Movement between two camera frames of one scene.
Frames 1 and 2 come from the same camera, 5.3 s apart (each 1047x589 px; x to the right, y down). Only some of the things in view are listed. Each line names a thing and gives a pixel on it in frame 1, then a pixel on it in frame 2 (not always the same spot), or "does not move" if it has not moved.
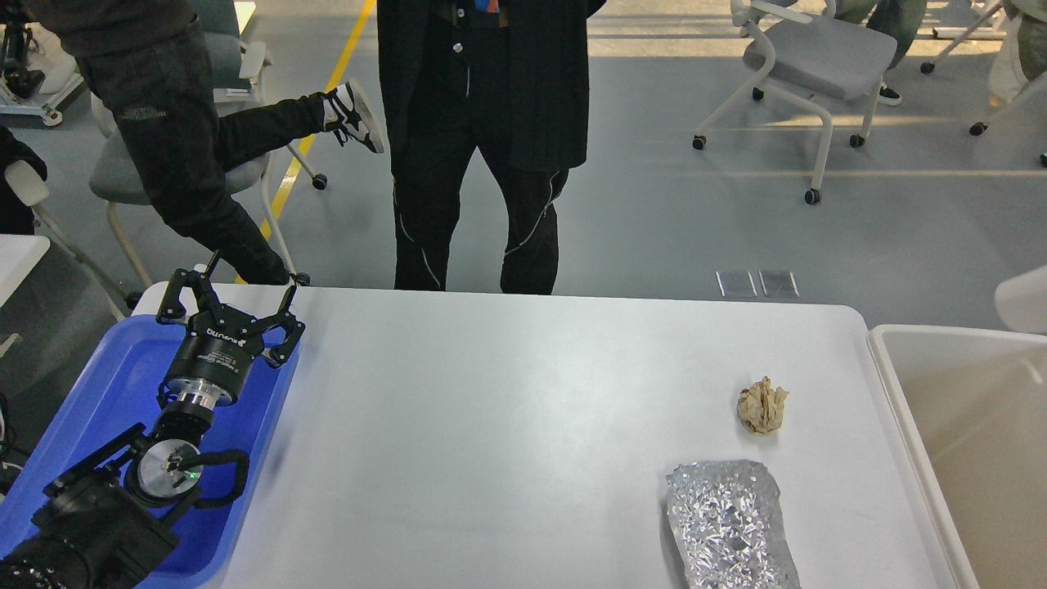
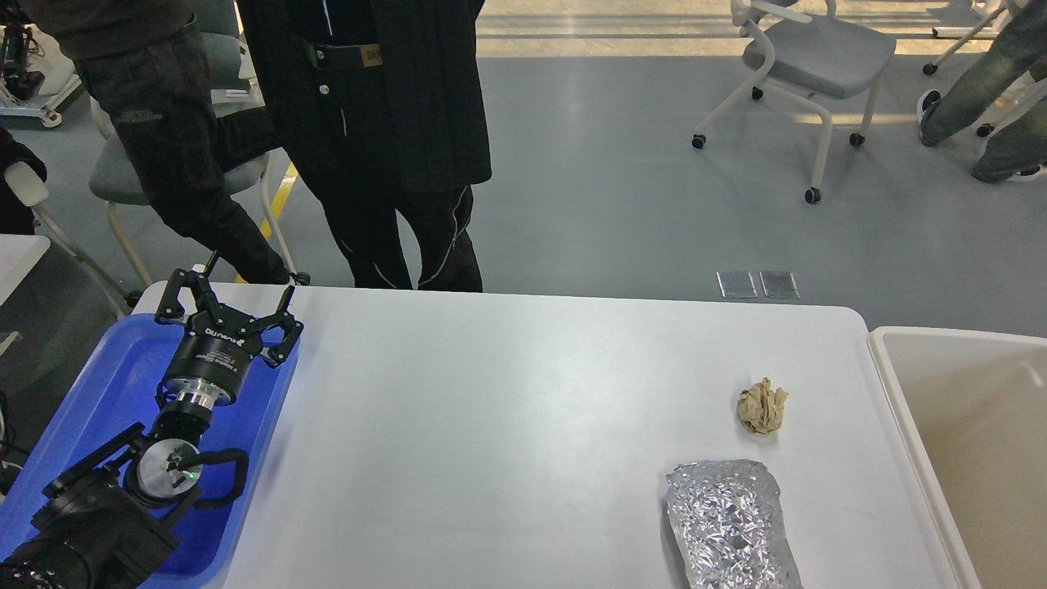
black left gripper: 221,342 does not move
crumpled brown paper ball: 761,406 does not move
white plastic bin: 978,399 does not move
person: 898,19 to 1018,153
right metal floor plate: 779,283 does not move
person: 510,77 to 382,105
